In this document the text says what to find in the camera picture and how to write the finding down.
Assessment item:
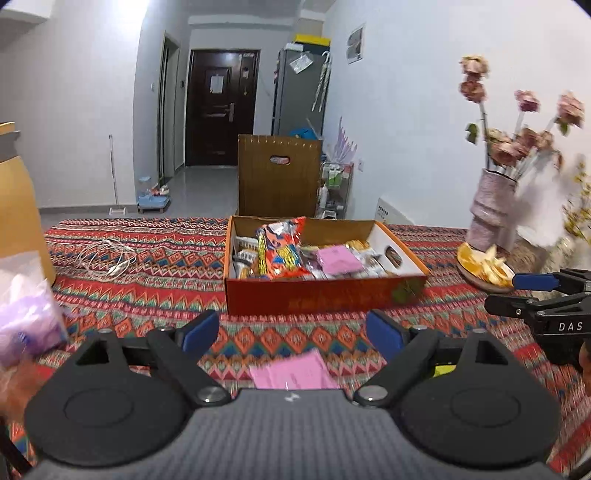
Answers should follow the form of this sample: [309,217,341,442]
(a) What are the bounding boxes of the purple wall decoration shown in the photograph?
[325,117,359,162]

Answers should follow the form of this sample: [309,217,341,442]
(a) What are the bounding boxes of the purple tissue pack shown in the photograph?
[0,251,70,368]

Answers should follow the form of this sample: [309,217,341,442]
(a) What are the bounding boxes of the red cardboard box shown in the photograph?
[223,215,428,317]

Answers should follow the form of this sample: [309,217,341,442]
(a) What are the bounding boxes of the pink snack packet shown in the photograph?
[249,349,341,391]
[316,244,363,278]

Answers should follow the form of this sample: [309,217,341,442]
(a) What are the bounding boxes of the dark entrance door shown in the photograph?
[184,48,260,167]

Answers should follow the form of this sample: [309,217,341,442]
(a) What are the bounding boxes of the brown cardboard box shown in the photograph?
[237,133,323,219]

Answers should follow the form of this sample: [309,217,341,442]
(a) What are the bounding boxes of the yellow flower branches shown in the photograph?
[560,156,591,241]

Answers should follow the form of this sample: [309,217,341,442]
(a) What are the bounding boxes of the interior door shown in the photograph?
[156,35,182,179]

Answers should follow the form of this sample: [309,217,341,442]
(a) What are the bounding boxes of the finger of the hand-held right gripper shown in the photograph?
[484,290,591,320]
[512,268,591,295]

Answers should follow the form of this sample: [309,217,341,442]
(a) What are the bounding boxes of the wall picture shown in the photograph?
[346,25,367,64]

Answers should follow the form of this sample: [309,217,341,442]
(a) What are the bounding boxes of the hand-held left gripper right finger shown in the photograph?
[353,309,511,408]

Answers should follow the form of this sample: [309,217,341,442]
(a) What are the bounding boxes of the yellow thermos jug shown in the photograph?
[0,121,57,285]

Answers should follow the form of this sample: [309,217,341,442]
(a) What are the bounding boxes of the grey fridge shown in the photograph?
[272,45,331,140]

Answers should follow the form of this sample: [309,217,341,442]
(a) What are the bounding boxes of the wire rack with bottles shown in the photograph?
[317,161,354,220]

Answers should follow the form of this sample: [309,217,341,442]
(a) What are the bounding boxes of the blue pet feeder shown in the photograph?
[137,174,173,214]

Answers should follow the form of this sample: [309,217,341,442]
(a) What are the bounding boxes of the brown plate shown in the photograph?
[455,249,516,294]

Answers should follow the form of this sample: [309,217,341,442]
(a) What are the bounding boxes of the white floral vase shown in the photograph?
[549,234,591,273]

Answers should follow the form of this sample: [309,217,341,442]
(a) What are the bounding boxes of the pink ceramic vase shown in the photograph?
[468,168,520,253]

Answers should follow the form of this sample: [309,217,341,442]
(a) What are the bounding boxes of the dried pink roses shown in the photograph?
[459,55,587,179]

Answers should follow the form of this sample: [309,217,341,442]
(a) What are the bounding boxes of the red snack packet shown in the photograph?
[256,217,313,280]

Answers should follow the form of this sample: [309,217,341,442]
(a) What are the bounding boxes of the white wall heater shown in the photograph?
[376,197,410,226]

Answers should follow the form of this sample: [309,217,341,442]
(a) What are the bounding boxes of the white cable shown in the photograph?
[76,239,137,280]

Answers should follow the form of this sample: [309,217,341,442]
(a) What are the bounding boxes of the pile of small snack packets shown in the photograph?
[233,234,403,280]

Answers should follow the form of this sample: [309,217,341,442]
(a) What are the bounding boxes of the white mop stick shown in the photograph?
[108,133,129,216]

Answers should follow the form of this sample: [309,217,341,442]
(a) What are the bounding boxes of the white umbrella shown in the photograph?
[311,50,332,112]

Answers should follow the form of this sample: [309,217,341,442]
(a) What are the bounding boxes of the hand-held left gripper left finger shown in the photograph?
[76,309,232,407]

